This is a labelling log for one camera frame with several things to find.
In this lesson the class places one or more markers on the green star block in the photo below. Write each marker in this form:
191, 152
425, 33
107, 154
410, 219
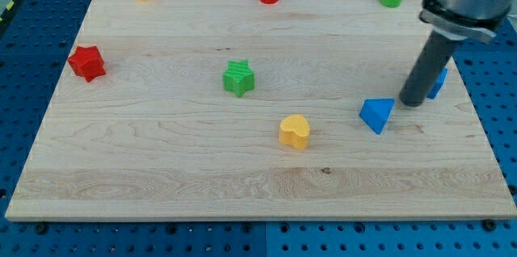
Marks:
238, 78

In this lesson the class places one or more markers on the red star block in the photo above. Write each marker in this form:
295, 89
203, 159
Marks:
87, 62

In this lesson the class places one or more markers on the yellow heart block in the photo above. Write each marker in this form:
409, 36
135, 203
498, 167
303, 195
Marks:
294, 130

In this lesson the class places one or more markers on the wooden board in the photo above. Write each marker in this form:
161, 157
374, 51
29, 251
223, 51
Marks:
157, 138

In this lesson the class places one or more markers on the blue triangle block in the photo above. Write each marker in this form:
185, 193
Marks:
375, 113

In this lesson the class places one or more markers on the blue cube block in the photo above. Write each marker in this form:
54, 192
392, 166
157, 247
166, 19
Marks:
439, 82

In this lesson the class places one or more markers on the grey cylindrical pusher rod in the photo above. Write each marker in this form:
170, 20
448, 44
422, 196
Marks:
433, 58

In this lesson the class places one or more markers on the black bolt front left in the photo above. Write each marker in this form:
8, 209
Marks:
40, 228

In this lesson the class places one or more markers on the black bolt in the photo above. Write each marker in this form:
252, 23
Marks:
40, 228
489, 225

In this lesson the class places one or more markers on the black bolt front right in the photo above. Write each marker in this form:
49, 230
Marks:
489, 225

